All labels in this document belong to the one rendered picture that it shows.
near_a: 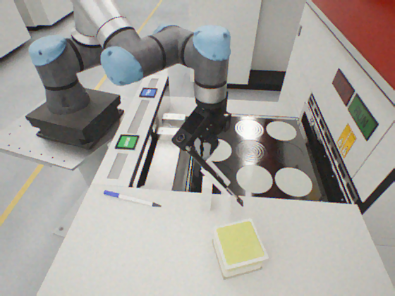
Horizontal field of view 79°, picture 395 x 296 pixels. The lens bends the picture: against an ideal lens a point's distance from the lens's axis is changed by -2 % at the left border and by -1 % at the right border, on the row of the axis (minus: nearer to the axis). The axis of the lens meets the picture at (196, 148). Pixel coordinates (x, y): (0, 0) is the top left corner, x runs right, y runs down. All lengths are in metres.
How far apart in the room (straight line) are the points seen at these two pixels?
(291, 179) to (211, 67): 0.39
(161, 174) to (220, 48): 0.39
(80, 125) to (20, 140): 0.28
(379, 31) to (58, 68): 0.85
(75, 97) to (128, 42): 0.51
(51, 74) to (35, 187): 1.31
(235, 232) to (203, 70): 0.32
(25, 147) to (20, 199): 1.06
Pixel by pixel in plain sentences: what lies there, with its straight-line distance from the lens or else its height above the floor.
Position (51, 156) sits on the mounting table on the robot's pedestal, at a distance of 0.99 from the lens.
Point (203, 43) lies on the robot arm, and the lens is 0.50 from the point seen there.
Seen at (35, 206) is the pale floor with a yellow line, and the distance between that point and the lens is 2.01.
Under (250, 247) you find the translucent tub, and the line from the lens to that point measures 0.44.
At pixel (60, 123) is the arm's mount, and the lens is 0.95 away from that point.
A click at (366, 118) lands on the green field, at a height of 1.11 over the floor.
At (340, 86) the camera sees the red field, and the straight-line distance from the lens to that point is 0.77.
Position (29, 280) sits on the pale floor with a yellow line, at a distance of 1.75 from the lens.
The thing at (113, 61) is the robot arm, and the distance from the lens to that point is 0.49.
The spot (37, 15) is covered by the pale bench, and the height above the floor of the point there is 0.22.
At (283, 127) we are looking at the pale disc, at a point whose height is 0.90.
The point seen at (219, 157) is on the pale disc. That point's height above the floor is 0.90.
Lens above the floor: 1.43
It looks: 45 degrees down
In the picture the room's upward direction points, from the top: straight up
